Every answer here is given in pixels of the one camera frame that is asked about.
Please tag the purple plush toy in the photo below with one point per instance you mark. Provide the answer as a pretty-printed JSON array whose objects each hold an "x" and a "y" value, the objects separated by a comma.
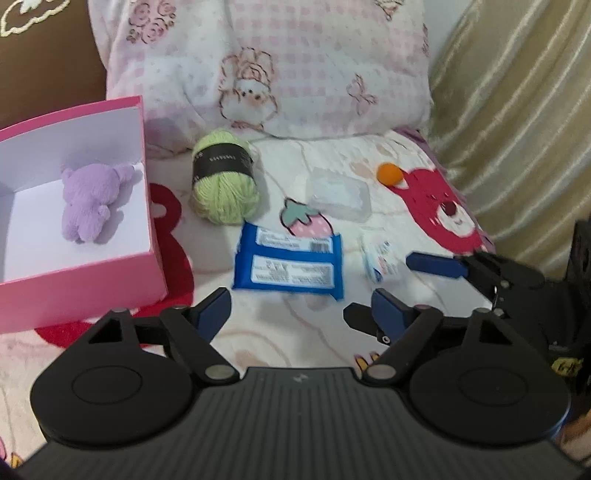
[{"x": 87, "y": 203}]

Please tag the brown pillow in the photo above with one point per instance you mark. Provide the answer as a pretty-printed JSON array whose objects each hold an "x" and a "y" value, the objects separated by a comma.
[{"x": 46, "y": 69}]

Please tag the small orange ball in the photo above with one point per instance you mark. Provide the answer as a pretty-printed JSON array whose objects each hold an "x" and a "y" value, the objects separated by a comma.
[{"x": 389, "y": 174}]

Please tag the blue wet wipes pack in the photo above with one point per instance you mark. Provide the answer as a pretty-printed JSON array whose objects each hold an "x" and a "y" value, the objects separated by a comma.
[{"x": 249, "y": 277}]

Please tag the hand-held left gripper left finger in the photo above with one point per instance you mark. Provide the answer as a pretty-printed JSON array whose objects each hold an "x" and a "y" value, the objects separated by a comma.
[{"x": 214, "y": 311}]

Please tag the gold curtain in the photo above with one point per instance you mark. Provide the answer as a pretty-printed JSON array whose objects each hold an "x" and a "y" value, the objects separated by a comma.
[{"x": 508, "y": 138}]

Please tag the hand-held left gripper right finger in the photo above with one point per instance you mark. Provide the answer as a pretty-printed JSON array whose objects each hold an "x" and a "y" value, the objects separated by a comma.
[{"x": 390, "y": 316}]

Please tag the pink checkered pillow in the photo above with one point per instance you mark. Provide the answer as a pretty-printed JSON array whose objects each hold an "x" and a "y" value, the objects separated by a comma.
[{"x": 300, "y": 69}]

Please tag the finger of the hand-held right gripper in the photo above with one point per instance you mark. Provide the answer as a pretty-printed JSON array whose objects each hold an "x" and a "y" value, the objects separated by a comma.
[
  {"x": 431, "y": 263},
  {"x": 360, "y": 318}
]

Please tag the clear plastic case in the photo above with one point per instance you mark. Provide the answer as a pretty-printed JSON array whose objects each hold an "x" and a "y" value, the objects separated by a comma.
[{"x": 337, "y": 194}]

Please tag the small white tissue pack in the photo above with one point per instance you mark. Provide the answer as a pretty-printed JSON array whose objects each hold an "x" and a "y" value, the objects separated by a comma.
[{"x": 378, "y": 263}]

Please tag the green yarn ball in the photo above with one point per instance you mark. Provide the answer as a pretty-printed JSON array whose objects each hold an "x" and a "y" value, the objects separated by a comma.
[{"x": 224, "y": 194}]

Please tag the pink cardboard box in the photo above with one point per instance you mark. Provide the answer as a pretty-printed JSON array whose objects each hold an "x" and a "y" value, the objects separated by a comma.
[{"x": 92, "y": 295}]

